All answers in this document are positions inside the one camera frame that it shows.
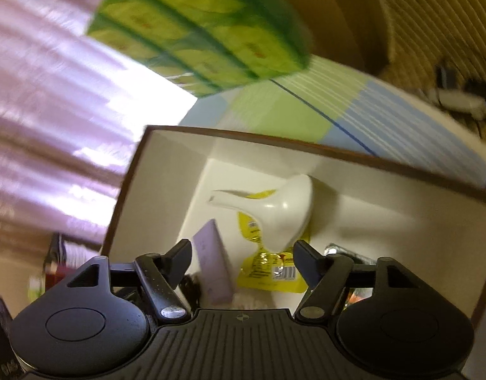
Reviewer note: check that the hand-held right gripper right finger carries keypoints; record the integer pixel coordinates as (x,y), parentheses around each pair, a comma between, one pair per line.
(306,265)

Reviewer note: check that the chair with quilted tan cover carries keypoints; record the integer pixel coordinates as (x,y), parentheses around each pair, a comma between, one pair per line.
(437,16)

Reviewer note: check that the pink sheer curtain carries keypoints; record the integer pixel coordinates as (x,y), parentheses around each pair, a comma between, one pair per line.
(49,107)

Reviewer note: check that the white ceramic spoon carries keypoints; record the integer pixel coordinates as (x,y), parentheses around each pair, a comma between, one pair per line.
(286,213)

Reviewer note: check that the brown cardboard box white inside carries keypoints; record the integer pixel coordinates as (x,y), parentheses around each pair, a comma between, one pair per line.
(365,182)

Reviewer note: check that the yellow snack packet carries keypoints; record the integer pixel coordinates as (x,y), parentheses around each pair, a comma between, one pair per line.
(266,269)

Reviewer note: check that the stack of green tissue packs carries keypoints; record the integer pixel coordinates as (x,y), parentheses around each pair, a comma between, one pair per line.
(211,27)

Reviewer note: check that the purple cream tube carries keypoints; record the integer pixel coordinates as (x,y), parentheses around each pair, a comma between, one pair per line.
(213,261)

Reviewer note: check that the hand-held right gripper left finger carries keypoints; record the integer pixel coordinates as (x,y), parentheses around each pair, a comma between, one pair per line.
(181,259)

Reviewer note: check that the plaid cloth desktop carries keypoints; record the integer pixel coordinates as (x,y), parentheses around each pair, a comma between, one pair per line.
(274,114)

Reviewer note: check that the dark maroon velvet scrunchie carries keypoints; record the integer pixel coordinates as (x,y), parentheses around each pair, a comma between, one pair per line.
(191,289)

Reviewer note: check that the dark red gift bag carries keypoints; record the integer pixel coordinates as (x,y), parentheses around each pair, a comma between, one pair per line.
(55,273)

